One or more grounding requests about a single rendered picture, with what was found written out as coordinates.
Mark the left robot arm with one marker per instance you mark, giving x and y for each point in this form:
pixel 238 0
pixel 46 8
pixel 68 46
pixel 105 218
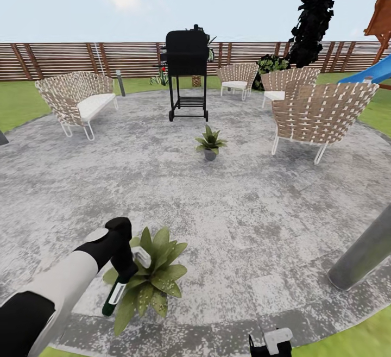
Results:
pixel 30 320

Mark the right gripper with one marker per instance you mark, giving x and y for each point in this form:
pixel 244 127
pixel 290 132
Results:
pixel 284 348

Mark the charcoal grill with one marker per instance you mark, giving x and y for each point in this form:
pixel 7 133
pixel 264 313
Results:
pixel 186 54

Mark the insectifuge atomizer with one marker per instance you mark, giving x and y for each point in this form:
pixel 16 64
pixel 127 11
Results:
pixel 114 297

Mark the tree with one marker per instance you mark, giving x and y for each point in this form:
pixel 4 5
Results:
pixel 313 23

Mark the pot plant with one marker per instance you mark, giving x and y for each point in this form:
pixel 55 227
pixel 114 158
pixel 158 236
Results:
pixel 210 144
pixel 149 284

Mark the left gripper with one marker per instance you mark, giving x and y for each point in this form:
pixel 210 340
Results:
pixel 124 265

